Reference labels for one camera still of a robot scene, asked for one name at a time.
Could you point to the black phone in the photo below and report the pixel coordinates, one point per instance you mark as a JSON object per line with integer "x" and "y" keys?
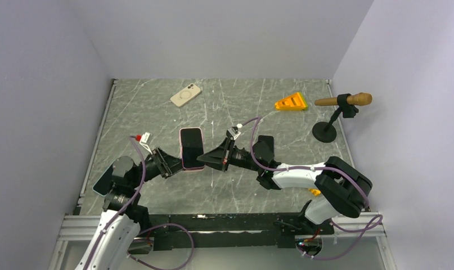
{"x": 265, "y": 148}

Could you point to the orange triangular toy block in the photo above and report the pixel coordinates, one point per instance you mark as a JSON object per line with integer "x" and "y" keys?
{"x": 294, "y": 102}

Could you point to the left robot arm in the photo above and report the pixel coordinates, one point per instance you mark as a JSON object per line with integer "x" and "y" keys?
{"x": 123, "y": 218}

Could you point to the beige phone case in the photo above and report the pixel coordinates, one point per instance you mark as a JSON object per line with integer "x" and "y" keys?
{"x": 185, "y": 95}

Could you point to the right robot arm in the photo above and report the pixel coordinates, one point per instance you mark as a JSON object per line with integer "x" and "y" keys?
{"x": 343, "y": 189}

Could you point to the yellow grid toy block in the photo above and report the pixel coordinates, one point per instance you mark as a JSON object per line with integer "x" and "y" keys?
{"x": 314, "y": 192}

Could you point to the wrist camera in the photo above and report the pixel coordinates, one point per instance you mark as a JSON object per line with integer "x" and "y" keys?
{"x": 143, "y": 140}
{"x": 234, "y": 132}

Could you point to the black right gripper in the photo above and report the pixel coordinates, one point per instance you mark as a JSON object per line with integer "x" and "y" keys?
{"x": 216, "y": 159}

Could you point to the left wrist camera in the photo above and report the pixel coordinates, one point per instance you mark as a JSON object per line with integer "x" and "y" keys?
{"x": 143, "y": 140}

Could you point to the brown microphone on stand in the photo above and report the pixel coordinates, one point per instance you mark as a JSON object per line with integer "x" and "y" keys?
{"x": 346, "y": 105}

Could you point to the black base frame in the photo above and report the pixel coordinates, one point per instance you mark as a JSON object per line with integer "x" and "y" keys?
{"x": 282, "y": 230}

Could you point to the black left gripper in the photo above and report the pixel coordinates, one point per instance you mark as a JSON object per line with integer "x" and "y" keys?
{"x": 166, "y": 164}

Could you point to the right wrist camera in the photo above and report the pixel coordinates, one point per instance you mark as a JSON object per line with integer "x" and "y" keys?
{"x": 234, "y": 132}

